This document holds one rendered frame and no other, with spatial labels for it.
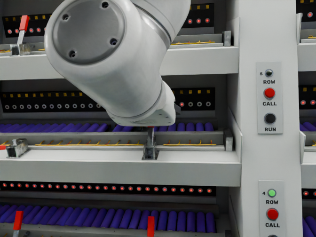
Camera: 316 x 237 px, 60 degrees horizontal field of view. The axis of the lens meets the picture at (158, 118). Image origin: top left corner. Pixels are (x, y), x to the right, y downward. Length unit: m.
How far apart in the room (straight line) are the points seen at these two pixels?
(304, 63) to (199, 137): 0.23
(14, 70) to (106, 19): 0.41
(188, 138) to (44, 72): 0.31
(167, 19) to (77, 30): 0.09
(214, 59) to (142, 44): 0.29
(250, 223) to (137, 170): 0.21
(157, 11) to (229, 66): 0.26
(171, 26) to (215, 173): 0.29
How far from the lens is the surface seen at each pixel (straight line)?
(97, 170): 0.52
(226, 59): 0.51
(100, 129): 0.63
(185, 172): 0.49
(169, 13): 0.28
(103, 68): 0.22
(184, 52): 0.50
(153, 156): 0.50
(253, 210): 0.51
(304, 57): 0.54
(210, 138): 0.55
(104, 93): 0.25
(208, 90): 0.64
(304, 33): 0.62
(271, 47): 0.52
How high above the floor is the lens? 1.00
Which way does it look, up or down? 3 degrees up
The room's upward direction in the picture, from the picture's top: straight up
